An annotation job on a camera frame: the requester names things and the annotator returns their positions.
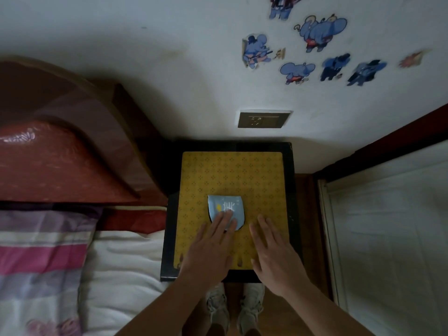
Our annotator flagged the person's left hand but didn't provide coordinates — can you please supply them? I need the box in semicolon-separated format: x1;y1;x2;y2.
178;210;238;287

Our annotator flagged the person's right hand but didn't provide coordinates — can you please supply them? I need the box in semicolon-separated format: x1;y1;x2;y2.
249;214;309;298

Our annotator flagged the person's left forearm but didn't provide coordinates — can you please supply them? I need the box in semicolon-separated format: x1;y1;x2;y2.
115;273;225;336

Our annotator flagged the person's right forearm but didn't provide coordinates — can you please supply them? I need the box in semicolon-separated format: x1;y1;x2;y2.
276;276;376;336

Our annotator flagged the light blue printed packet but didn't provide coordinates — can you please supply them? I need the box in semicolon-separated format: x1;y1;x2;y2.
207;195;245;231

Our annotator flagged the person's right white shoe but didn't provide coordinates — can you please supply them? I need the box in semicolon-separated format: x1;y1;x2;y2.
237;283;266;336

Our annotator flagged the person's white shoe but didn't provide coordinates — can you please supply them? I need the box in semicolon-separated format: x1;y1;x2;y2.
204;283;230;336
237;283;266;336

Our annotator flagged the person's left white shoe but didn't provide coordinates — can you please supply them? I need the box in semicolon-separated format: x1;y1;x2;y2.
204;283;230;336

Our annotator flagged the black bedside table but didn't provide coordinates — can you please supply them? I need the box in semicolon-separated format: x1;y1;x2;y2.
160;141;304;283

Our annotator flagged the yellow patterned table mat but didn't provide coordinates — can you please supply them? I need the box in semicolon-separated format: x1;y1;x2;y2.
174;151;291;270

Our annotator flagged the red bed blanket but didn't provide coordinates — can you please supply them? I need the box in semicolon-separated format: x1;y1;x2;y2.
95;206;168;232

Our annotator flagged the white bed sheet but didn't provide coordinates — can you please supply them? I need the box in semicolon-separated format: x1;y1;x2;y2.
78;230;184;336

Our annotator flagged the red-brown padded bed headboard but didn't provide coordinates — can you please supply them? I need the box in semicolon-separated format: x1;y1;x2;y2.
0;55;169;207

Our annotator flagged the pink purple striped pillow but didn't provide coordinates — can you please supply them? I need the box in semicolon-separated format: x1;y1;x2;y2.
0;203;103;336

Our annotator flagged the cluster of blue elephant stickers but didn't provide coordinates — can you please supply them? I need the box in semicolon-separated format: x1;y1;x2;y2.
241;0;388;87

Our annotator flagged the wall power socket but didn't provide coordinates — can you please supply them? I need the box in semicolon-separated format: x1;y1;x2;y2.
238;110;292;129

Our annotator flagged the dark red wooden frame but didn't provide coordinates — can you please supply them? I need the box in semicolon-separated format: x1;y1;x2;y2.
311;103;448;183

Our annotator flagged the red wall sticker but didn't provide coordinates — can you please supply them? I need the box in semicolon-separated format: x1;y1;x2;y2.
398;50;432;69

